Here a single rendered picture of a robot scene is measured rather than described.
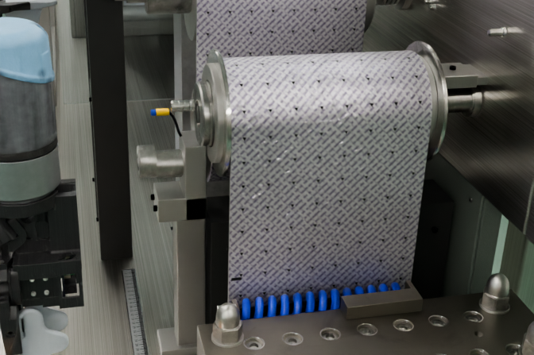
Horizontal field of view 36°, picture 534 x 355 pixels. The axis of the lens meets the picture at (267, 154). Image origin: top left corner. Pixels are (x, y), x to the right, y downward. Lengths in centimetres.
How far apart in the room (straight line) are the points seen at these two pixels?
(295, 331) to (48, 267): 31
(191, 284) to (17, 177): 39
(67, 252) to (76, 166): 86
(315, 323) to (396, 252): 14
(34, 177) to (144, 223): 70
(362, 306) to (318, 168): 17
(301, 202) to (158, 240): 48
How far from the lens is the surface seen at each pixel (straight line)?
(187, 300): 108
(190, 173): 98
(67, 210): 78
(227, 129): 87
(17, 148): 73
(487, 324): 101
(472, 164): 106
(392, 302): 98
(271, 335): 94
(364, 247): 100
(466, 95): 103
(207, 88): 92
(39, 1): 152
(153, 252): 134
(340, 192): 95
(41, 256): 79
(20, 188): 74
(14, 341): 83
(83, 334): 117
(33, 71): 71
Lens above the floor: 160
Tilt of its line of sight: 24 degrees down
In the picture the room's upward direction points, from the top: 2 degrees clockwise
